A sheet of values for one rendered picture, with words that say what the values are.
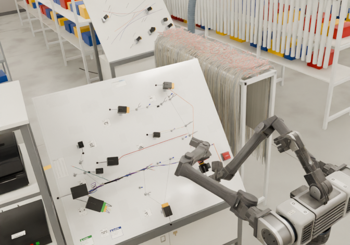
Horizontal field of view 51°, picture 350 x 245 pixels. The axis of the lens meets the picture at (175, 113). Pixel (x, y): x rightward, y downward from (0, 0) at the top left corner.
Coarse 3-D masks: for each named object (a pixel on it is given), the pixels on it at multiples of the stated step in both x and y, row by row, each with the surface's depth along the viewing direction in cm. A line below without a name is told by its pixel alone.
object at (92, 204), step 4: (80, 200) 212; (88, 200) 210; (92, 200) 211; (96, 200) 212; (100, 200) 212; (88, 204) 210; (92, 204) 211; (96, 204) 211; (100, 204) 212; (88, 208) 209; (92, 208) 210; (96, 208) 211; (100, 208) 211
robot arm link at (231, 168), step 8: (256, 128) 212; (264, 128) 210; (256, 136) 213; (264, 136) 213; (248, 144) 216; (256, 144) 214; (240, 152) 219; (248, 152) 216; (232, 160) 221; (240, 160) 217; (224, 168) 222; (232, 168) 219; (224, 176) 220; (232, 176) 223
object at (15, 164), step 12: (12, 132) 196; (0, 144) 183; (12, 144) 183; (0, 156) 177; (12, 156) 178; (0, 168) 176; (12, 168) 178; (24, 168) 183; (0, 180) 175; (12, 180) 178; (24, 180) 181; (0, 192) 177
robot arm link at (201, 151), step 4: (200, 144) 220; (196, 148) 213; (200, 148) 214; (204, 148) 216; (208, 148) 222; (188, 152) 189; (192, 152) 202; (196, 152) 205; (200, 152) 207; (204, 152) 214; (184, 156) 185; (188, 156) 184; (192, 156) 186; (196, 156) 198; (200, 156) 205; (204, 156) 220; (196, 160) 198; (192, 164) 191
